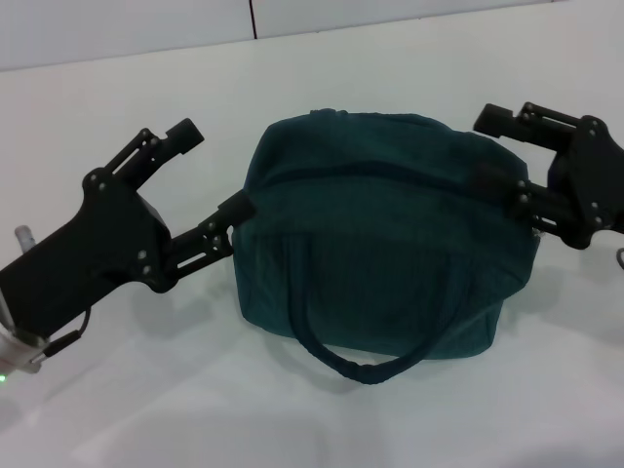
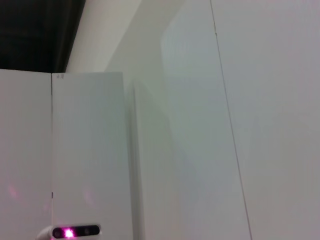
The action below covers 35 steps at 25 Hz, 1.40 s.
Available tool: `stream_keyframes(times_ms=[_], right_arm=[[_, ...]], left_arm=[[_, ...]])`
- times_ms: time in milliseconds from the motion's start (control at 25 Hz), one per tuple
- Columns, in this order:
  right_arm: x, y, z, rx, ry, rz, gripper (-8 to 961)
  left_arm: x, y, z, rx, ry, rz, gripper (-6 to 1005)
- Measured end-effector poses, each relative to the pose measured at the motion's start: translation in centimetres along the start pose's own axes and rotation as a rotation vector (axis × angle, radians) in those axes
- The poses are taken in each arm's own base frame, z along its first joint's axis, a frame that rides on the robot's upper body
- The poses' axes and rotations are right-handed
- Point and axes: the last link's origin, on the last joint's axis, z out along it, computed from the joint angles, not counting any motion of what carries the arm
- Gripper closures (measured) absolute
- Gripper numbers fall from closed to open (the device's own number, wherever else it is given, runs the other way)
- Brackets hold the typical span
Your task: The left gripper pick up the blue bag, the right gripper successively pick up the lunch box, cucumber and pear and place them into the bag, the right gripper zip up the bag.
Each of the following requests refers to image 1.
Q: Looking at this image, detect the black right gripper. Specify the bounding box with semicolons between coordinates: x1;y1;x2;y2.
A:
472;100;624;251

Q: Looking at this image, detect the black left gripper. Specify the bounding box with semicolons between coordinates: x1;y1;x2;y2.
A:
0;117;257;338

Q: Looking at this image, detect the dark teal zip bag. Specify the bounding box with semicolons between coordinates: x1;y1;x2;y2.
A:
231;107;544;387

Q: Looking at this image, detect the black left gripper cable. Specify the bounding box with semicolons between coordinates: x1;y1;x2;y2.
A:
28;305;92;365

